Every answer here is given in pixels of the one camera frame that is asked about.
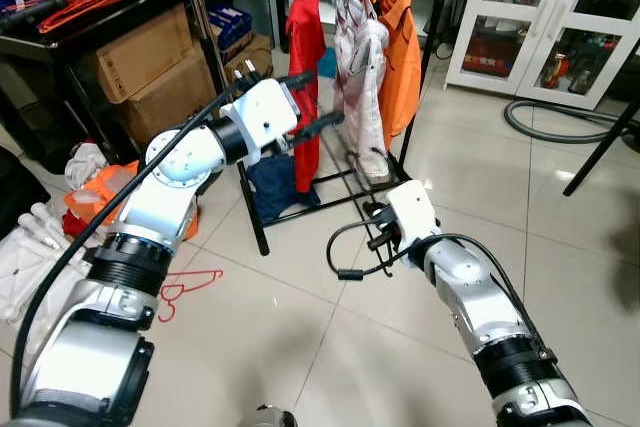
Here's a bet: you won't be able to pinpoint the black work table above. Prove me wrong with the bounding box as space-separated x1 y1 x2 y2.
0 0 201 163

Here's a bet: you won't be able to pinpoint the white patterned hanging garment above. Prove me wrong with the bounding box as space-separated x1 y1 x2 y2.
332 0 393 183

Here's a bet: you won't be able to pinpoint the small printed cardboard box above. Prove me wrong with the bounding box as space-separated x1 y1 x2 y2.
225 35 276 83

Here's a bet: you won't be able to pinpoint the grey vacuum hose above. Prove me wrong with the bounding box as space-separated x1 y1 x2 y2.
503 97 640 145

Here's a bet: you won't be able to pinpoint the dark blue garment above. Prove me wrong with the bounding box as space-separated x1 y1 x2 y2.
245 152 301 223

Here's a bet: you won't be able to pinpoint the large lettered cardboard box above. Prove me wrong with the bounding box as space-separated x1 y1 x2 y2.
115 42 221 148

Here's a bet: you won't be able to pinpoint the orange hanging shirt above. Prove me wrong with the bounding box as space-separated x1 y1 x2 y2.
368 0 423 148

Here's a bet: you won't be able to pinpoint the plain brown cardboard box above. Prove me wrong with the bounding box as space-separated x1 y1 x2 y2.
82 2 196 103

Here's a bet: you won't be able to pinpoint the red hanging shirt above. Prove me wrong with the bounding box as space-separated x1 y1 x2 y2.
285 0 329 193

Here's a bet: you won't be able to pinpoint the orange white plastic bag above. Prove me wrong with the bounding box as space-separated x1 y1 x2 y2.
62 159 201 243

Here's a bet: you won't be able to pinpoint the black clothes rack silver rod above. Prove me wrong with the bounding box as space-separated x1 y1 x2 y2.
165 0 459 256

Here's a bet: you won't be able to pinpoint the black carrying case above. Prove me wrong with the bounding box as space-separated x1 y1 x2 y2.
0 147 51 238

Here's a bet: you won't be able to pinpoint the white table black legs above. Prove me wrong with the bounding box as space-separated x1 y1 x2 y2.
563 97 640 198

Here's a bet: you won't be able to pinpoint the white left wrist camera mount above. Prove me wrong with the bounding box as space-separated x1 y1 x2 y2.
235 77 301 148

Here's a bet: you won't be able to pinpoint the black foam tube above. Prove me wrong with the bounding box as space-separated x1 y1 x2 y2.
0 0 71 33

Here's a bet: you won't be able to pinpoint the white crumpled garment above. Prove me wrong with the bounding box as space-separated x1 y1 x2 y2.
65 142 111 188

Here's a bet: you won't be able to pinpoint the teal floor mat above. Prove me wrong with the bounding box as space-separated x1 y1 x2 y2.
318 47 341 80

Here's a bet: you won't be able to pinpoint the white glass door cabinet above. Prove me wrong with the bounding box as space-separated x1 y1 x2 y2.
445 0 640 110

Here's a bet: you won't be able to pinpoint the white-handled metal cane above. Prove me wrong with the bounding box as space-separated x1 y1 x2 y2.
180 0 223 73

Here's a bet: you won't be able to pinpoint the blue printed box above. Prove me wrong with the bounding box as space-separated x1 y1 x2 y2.
205 4 256 53

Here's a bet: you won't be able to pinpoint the red crumpled cloth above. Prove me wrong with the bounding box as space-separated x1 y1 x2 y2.
62 209 91 238

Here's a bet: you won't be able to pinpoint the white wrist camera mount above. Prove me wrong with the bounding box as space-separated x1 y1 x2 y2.
235 77 301 148
385 180 441 248

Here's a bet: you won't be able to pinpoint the red wire hanger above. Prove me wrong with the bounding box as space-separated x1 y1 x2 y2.
155 267 223 323

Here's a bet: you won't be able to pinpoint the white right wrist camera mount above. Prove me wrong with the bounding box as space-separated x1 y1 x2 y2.
385 180 441 248

